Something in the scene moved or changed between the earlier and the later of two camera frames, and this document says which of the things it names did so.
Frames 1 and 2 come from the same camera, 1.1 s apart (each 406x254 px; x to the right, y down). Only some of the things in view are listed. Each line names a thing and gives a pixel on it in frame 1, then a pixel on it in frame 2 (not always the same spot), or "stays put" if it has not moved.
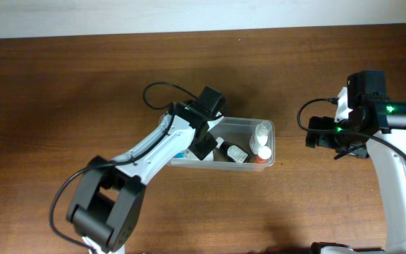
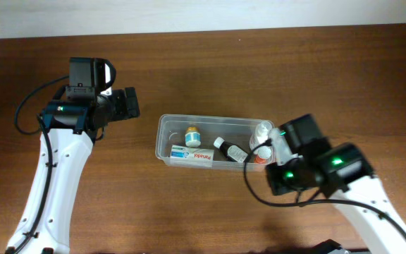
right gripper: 316,131 -> 273,180
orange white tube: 263,153 stays put
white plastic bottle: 259,136 stays put
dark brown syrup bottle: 233,152 stays put
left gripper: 203,147 -> 131,102
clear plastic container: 242,144 stays put
